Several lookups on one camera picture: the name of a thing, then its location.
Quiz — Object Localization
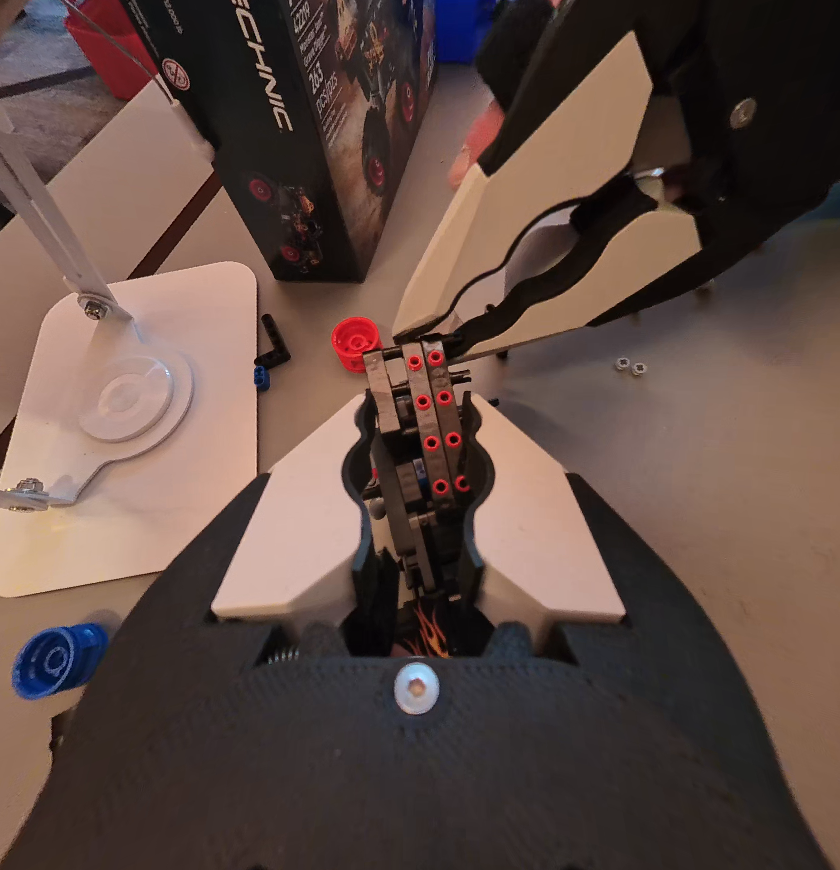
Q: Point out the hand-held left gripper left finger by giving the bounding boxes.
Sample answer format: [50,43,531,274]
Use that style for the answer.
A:
[211,391,399,657]

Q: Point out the toy set box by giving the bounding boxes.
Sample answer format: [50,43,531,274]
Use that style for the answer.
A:
[117,0,442,284]

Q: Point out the blue wheel hub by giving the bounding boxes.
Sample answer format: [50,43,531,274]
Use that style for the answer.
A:
[10,622,111,701]

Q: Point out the black beam assembly red pins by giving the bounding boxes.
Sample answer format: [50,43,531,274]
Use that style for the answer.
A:
[362,336,473,507]

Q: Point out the red wheel hub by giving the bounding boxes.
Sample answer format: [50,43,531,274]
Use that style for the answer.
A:
[330,316,381,375]

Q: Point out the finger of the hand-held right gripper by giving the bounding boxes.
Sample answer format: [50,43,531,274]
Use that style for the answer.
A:
[452,203,705,361]
[391,30,655,342]

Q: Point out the black blue toy car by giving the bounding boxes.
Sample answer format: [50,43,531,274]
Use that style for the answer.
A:
[352,336,499,660]

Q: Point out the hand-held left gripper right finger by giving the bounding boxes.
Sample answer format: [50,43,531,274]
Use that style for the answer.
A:
[461,391,628,650]

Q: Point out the red storage bin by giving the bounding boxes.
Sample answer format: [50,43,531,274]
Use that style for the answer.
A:
[63,0,161,103]

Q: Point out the white book stand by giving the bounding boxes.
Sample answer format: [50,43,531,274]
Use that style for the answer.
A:
[0,261,259,599]

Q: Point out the light grey desk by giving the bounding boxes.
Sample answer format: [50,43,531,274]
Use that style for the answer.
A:
[0,61,840,870]

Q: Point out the white page holder wire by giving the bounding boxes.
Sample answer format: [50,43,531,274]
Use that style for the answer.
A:
[58,0,218,163]

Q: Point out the person's right hand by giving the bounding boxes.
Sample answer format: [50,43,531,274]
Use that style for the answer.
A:
[449,101,512,190]

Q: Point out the white oval stand base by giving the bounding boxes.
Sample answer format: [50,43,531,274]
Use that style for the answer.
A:
[49,348,196,507]

